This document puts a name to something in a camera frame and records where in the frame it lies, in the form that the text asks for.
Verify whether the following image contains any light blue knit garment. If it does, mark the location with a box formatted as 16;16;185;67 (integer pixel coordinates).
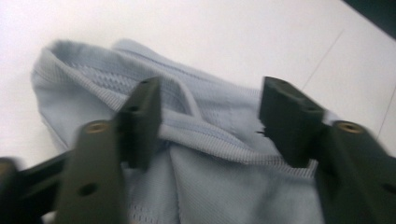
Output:
30;38;341;224

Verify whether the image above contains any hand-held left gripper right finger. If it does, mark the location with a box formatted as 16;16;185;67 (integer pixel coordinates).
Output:
258;76;396;224

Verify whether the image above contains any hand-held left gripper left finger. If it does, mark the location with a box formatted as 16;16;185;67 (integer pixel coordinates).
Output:
54;77;163;224

